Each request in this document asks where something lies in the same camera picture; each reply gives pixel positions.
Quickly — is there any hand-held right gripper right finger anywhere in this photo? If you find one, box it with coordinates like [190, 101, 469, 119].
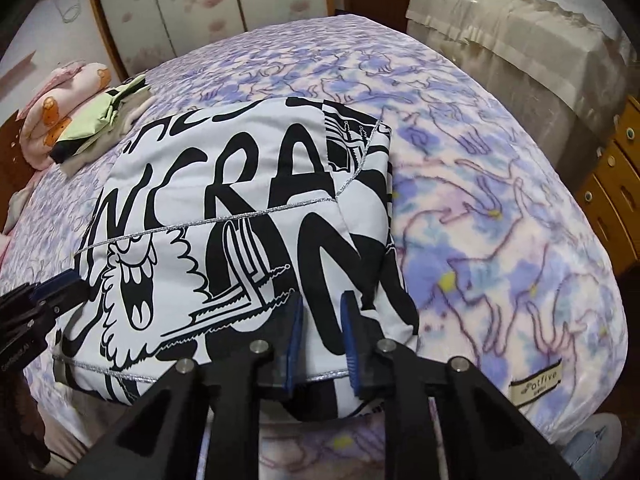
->
[340, 291, 581, 480]

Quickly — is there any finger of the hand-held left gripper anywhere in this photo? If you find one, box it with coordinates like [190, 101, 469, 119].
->
[47, 280, 101, 321]
[35, 270, 81, 307]

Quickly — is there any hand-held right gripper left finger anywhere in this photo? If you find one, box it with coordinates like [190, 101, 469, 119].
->
[65, 295, 307, 480]

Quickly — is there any white black printed jacket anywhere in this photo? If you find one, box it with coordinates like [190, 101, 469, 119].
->
[52, 96, 421, 421]

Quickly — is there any person's left forearm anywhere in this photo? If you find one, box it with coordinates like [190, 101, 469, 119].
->
[0, 370, 51, 466]

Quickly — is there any grey cloth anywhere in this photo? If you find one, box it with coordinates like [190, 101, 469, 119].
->
[5, 187, 36, 233]

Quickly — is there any wooden headboard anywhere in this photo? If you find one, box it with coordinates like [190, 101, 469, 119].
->
[0, 115, 41, 231]

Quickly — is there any pink bear print quilt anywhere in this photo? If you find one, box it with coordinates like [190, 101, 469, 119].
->
[17, 61, 112, 171]

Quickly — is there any green black folded garment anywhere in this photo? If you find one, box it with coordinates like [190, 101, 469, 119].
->
[50, 74, 151, 163]

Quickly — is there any person's jeans leg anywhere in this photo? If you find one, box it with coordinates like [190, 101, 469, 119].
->
[560, 412, 623, 466]

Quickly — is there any beige folded garment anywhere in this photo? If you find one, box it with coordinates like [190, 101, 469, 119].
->
[65, 92, 158, 176]

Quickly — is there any purple floral blanket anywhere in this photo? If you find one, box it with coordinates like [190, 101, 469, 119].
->
[0, 12, 628, 480]

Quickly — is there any wooden drawer cabinet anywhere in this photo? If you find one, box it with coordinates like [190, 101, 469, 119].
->
[575, 95, 640, 276]

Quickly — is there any floral sliding door wardrobe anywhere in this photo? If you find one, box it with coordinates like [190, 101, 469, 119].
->
[82, 0, 336, 78]

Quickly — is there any beige cloth covered furniture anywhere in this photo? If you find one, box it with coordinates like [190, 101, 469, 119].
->
[405, 0, 631, 161]

